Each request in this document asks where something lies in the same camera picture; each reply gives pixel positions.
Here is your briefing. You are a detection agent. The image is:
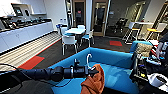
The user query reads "white clothes hanger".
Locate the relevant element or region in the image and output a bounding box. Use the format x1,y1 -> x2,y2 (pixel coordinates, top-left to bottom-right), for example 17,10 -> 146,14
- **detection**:
85,53 -> 94,70

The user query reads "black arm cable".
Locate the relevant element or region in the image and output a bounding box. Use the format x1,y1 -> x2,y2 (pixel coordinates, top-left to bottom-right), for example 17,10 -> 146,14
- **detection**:
0,62 -> 73,94

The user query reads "dark coffee machine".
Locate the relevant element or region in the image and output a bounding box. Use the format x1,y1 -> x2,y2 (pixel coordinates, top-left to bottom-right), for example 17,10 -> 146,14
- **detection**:
12,6 -> 24,18

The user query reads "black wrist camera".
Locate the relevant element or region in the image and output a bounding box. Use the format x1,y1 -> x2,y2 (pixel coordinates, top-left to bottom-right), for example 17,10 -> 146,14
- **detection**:
73,58 -> 81,68

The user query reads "white bar stool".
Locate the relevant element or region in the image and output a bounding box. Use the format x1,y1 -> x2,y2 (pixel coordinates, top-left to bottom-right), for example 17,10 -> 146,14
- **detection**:
122,21 -> 138,43

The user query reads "white rounded device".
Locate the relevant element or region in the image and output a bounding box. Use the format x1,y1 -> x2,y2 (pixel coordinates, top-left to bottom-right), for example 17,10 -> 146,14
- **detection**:
148,73 -> 168,88

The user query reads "blue sofa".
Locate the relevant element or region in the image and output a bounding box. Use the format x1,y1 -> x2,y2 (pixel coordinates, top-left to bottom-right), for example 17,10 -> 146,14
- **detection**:
49,39 -> 155,94

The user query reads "black office chair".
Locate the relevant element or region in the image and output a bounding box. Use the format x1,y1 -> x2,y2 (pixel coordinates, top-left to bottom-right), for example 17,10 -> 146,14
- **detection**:
113,18 -> 129,34

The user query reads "black equipment rig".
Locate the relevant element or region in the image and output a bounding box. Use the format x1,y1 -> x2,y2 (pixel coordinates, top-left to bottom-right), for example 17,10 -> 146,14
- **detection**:
130,52 -> 150,88

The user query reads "white high table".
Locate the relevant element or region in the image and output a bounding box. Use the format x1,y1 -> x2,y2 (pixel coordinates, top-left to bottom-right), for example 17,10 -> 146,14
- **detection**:
132,20 -> 158,43

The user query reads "white rectangular table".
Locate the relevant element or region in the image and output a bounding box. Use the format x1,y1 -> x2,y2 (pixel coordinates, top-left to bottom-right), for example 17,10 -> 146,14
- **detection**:
64,27 -> 88,46

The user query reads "yellow bar stool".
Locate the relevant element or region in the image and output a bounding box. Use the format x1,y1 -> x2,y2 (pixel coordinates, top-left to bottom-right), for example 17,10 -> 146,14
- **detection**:
146,27 -> 164,43

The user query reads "wooden frame glass door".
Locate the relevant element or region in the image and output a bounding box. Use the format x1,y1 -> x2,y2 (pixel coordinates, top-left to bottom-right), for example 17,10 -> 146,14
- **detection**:
92,0 -> 110,38
71,0 -> 87,29

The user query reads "grey patterned pillow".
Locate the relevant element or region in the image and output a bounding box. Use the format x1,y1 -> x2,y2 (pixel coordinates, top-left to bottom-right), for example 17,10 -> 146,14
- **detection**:
134,42 -> 153,58

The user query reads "orange hoodie white lettering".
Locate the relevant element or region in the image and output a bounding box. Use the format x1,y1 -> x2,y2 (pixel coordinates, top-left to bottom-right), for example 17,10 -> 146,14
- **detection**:
79,63 -> 106,94

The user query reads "white kitchen counter unit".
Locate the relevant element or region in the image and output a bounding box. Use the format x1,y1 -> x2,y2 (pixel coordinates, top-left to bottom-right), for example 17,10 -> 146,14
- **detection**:
0,19 -> 55,55

